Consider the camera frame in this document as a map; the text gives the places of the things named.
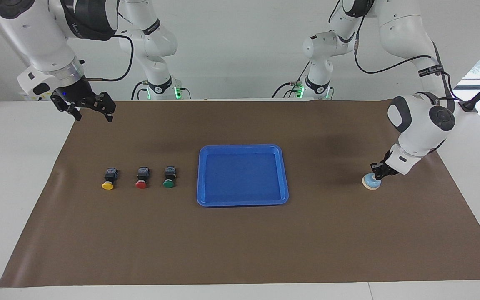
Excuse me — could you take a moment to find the red push button switch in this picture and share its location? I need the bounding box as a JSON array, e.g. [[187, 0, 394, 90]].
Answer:
[[135, 167, 150, 190]]

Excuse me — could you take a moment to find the yellow push button switch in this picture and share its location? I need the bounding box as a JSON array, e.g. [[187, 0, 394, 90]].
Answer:
[[101, 167, 118, 191]]

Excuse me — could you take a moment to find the black right base cable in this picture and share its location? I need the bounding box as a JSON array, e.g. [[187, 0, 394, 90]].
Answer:
[[131, 80, 151, 100]]

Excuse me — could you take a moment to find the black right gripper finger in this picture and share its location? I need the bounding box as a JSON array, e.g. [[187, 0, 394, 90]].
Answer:
[[51, 97, 83, 122], [92, 92, 117, 123]]

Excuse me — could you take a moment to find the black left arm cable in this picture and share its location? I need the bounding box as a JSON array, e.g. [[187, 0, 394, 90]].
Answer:
[[353, 12, 462, 103]]

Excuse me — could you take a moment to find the green push button switch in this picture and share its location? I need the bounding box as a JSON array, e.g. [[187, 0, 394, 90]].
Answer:
[[162, 166, 177, 188]]

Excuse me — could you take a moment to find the brown table mat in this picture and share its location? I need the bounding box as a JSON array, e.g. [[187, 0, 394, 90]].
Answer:
[[0, 100, 480, 288]]

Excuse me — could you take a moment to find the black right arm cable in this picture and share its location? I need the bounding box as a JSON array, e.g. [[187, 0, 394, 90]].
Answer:
[[82, 35, 135, 82]]

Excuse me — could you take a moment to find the light blue desk bell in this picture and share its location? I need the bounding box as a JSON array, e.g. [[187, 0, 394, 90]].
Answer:
[[362, 173, 382, 191]]

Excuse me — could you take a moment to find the black left base cable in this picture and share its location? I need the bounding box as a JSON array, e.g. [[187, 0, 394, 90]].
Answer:
[[272, 62, 311, 99]]

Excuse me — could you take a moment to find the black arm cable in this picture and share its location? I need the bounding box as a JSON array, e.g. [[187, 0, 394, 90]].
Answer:
[[353, 12, 462, 103], [82, 35, 135, 82]]

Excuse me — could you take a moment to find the white wall socket box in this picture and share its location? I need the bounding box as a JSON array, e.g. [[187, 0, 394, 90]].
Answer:
[[18, 92, 55, 102]]

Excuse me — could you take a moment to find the blue plastic tray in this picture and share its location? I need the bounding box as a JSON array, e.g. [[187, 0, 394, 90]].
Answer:
[[196, 144, 289, 208]]

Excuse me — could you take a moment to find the black base cable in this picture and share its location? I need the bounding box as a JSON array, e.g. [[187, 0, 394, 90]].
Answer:
[[272, 62, 311, 99], [131, 80, 151, 100]]

